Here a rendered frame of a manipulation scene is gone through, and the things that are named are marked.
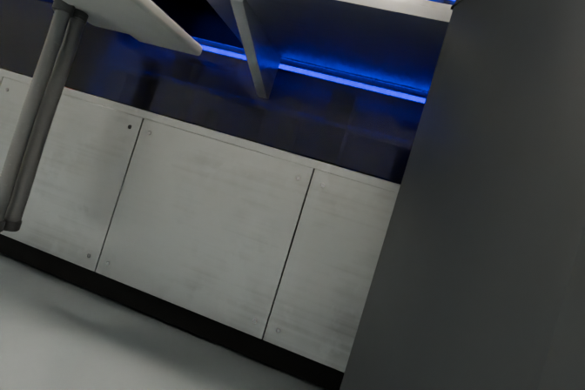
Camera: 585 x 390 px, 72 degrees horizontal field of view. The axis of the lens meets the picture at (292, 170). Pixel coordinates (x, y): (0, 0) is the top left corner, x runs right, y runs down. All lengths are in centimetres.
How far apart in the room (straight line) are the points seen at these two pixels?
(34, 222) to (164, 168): 47
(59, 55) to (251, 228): 69
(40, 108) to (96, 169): 24
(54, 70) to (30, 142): 20
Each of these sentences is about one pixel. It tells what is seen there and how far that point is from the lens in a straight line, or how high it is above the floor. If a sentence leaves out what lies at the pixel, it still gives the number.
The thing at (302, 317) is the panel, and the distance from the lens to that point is 115.
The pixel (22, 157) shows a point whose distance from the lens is 125.
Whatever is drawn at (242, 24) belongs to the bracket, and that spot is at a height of 82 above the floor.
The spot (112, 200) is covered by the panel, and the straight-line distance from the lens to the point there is 135.
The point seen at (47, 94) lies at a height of 56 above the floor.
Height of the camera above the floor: 53
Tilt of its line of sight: 1 degrees up
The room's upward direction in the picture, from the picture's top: 17 degrees clockwise
